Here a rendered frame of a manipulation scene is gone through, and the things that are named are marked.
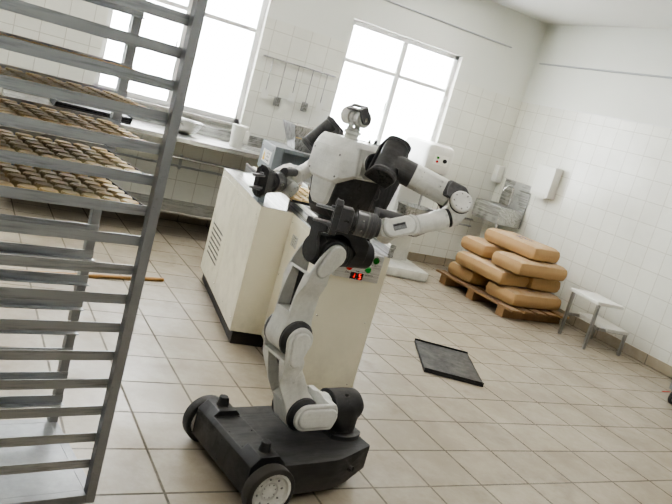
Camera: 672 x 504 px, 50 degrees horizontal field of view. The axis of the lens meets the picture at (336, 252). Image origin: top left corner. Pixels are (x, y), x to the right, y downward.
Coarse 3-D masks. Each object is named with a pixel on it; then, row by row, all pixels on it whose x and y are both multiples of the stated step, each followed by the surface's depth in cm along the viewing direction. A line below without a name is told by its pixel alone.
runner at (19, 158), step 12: (0, 156) 178; (12, 156) 180; (24, 156) 181; (36, 156) 183; (48, 168) 186; (60, 168) 187; (72, 168) 189; (84, 168) 191; (96, 168) 193; (108, 168) 194; (120, 180) 197; (132, 180) 199; (144, 180) 201
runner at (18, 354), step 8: (0, 352) 194; (8, 352) 195; (16, 352) 196; (24, 352) 197; (32, 352) 199; (40, 352) 200; (48, 352) 201; (56, 352) 203; (64, 352) 204; (72, 352) 205; (80, 352) 207; (88, 352) 208; (96, 352) 210; (104, 352) 211; (112, 352) 213
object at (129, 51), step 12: (132, 24) 227; (132, 48) 229; (132, 60) 231; (120, 84) 231; (96, 216) 240; (84, 240) 243; (84, 288) 246; (72, 312) 246; (72, 336) 249; (60, 360) 251; (48, 420) 255
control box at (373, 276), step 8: (376, 256) 350; (376, 264) 351; (336, 272) 346; (344, 272) 347; (352, 272) 348; (360, 272) 350; (376, 272) 352; (360, 280) 351; (368, 280) 352; (376, 280) 354
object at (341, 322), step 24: (288, 240) 405; (312, 264) 360; (384, 264) 356; (336, 288) 352; (360, 288) 356; (336, 312) 355; (360, 312) 359; (336, 336) 359; (360, 336) 363; (312, 360) 358; (336, 360) 363; (312, 384) 362; (336, 384) 366
